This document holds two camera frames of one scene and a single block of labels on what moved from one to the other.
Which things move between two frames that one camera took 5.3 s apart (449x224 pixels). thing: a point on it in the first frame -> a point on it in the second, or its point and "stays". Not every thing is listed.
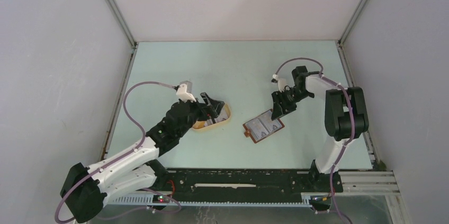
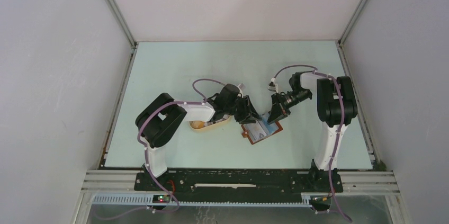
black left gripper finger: [212, 113] -> [253, 116]
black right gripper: [279, 110] stays
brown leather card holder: [262, 126] stays
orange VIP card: [198, 124] stays
